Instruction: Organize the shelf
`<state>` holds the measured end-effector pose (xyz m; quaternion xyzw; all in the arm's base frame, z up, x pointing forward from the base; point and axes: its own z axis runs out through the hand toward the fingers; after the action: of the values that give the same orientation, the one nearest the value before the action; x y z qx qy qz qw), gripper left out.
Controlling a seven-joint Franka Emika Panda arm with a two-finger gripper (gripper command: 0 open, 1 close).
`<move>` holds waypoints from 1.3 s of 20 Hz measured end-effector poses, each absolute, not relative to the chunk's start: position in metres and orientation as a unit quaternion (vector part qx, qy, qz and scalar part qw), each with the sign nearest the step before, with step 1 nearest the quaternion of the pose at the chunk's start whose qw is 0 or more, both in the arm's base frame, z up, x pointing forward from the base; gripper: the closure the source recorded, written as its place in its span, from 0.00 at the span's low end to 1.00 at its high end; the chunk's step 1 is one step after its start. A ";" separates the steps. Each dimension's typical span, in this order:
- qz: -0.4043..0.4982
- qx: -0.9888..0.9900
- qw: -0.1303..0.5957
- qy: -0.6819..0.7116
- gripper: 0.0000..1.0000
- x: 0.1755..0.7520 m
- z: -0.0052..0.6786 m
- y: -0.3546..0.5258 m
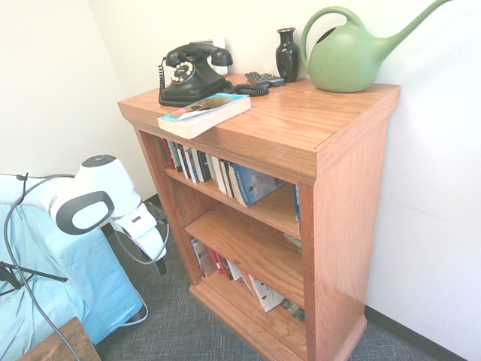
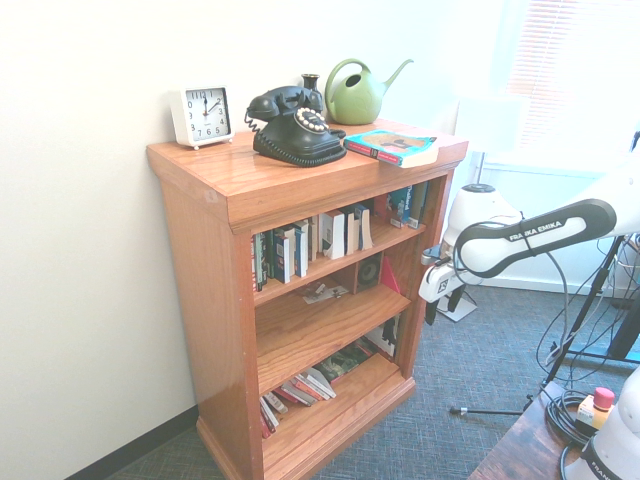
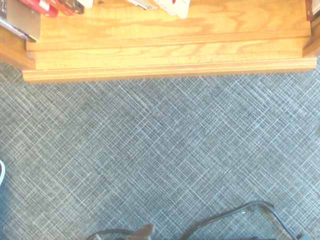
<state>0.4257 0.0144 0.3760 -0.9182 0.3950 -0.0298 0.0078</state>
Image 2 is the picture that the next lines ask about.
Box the white black cover book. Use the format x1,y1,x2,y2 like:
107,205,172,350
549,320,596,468
364,312,403,362

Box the blue illustrated cover book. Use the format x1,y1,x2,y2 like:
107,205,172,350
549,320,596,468
387,188,410,229

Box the teal paperback book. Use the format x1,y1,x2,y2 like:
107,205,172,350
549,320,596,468
343,129,441,170

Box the black vase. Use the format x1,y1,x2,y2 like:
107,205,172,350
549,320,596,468
300,73,322,109

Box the blue spine book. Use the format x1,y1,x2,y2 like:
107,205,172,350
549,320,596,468
293,222,310,279

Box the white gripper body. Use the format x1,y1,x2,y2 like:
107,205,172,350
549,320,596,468
418,262,470,304

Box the white and blue book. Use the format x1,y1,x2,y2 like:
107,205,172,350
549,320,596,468
273,227,293,285

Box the brown speaker box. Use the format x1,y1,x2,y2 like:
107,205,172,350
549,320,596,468
355,252,386,296

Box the scattered paper cards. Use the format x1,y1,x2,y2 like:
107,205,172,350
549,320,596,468
301,282,349,306

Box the dark wooden table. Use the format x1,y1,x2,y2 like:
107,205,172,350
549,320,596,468
467,382,596,480

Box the dark green spine book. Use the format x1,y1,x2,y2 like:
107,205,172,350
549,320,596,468
256,230,276,287

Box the red emergency stop button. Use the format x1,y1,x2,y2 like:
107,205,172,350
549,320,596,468
577,387,617,431

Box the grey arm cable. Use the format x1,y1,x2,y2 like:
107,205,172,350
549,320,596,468
434,212,575,371

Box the white window blinds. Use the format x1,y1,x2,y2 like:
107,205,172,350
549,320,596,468
504,0,640,151

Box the white square alarm clock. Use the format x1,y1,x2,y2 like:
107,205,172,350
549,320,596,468
168,85,235,151

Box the white cover paperback book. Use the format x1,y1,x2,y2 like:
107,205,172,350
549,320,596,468
304,367,338,401

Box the coiled black cable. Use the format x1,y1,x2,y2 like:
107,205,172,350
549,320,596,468
544,389,601,447

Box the green watering can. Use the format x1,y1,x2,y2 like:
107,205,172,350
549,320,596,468
324,58,415,125

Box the wooden bookshelf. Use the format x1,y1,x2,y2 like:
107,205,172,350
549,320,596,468
146,118,470,480

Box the red folder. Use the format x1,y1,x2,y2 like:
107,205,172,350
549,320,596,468
380,255,403,297

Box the grey metal floor stand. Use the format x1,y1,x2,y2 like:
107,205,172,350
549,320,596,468
435,292,480,323

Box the black camera tripod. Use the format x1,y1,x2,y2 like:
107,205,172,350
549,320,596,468
448,237,640,416

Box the blue cover paperback book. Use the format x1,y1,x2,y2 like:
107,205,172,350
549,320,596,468
349,202,376,254

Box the camouflage cover book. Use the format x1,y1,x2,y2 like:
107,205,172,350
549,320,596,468
313,339,379,386

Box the white spine paperback book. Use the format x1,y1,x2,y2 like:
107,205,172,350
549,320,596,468
319,209,347,260

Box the black rotary telephone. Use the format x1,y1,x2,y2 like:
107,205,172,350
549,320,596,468
243,85,348,169

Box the blue Thailand guidebook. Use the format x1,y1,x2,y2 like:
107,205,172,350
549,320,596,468
405,182,424,230

